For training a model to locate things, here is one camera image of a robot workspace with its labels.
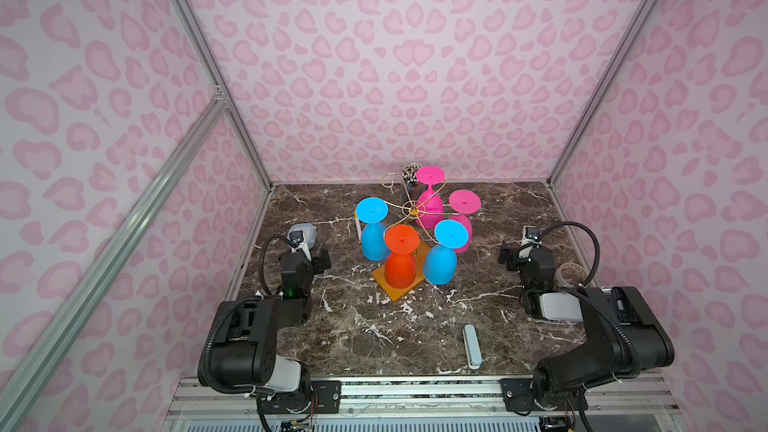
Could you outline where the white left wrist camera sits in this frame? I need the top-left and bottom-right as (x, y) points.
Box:
(289, 230), (312, 261)

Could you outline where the aluminium front rail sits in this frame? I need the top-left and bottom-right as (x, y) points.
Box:
(162, 373), (687, 431)

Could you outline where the blue wine glass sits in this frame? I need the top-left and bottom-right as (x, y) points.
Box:
(355, 197), (390, 262)
(423, 219), (469, 286)

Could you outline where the pink wine glass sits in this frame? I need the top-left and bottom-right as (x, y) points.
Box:
(449, 189), (482, 254)
(416, 166), (446, 229)

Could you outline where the red wine glass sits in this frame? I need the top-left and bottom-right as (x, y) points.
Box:
(385, 224), (421, 289)

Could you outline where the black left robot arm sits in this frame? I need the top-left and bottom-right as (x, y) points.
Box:
(198, 249), (331, 400)

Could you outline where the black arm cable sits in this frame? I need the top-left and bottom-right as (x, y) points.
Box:
(536, 220), (601, 287)
(258, 233), (296, 298)

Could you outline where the orange wooden rack base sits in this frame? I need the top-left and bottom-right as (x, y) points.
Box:
(372, 241), (430, 302)

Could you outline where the pink wine glass back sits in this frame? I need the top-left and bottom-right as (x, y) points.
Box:
(416, 166), (446, 229)

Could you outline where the light blue alarm clock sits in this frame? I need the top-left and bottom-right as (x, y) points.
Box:
(287, 223), (317, 249)

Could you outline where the white blue case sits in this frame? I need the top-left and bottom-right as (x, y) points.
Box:
(462, 324), (483, 370)

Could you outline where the white yellow marker pen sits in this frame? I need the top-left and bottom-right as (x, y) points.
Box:
(355, 217), (362, 243)

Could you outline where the gold wire glass rack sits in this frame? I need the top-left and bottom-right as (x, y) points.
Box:
(381, 173), (457, 244)

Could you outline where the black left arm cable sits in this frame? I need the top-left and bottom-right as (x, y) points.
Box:
(258, 233), (296, 298)

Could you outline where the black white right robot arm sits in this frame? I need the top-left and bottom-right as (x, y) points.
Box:
(498, 242), (675, 410)

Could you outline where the blue wine glass front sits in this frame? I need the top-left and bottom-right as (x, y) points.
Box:
(423, 219), (469, 286)

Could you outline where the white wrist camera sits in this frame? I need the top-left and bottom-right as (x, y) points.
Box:
(520, 225), (541, 246)
(289, 230), (312, 261)

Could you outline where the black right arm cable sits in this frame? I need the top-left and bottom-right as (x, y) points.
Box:
(536, 220), (601, 287)

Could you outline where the roll of tape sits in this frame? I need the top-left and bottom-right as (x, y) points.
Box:
(555, 262), (589, 288)

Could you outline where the clear cup of pencils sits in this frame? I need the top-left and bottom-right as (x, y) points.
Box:
(401, 162), (422, 187)

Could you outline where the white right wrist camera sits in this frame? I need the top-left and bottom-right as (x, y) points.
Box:
(520, 225), (541, 246)

